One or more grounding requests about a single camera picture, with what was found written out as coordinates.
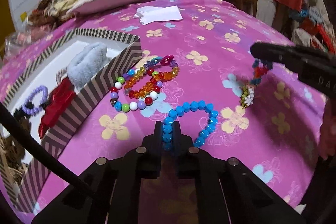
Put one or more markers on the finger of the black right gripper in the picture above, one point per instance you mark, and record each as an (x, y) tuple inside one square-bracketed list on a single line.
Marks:
[(295, 58)]

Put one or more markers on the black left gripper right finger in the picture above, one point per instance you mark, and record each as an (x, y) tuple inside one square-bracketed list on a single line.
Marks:
[(190, 161)]

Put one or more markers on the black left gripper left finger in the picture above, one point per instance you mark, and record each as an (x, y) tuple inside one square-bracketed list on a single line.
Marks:
[(145, 160)]

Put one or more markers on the striped jewelry box tray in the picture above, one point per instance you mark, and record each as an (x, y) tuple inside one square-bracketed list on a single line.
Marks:
[(50, 109)]

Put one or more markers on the person's right hand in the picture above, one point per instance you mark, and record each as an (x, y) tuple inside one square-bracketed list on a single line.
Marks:
[(327, 131)]

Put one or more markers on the red clothing pile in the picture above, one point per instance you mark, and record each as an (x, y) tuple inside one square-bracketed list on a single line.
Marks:
[(302, 22)]

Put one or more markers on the pink floral bedspread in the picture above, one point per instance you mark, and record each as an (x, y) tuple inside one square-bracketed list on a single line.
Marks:
[(255, 118)]

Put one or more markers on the grey fluffy scrunchie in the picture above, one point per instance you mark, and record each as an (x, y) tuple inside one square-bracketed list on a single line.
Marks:
[(86, 64)]

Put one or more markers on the tan leopard bow hair clip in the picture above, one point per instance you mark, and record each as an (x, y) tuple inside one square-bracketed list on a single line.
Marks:
[(14, 154)]

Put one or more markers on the white paper sheet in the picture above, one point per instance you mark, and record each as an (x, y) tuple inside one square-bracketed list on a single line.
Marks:
[(150, 14)]

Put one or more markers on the clear plastic bag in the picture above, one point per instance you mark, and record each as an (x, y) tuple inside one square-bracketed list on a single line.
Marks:
[(19, 41)]

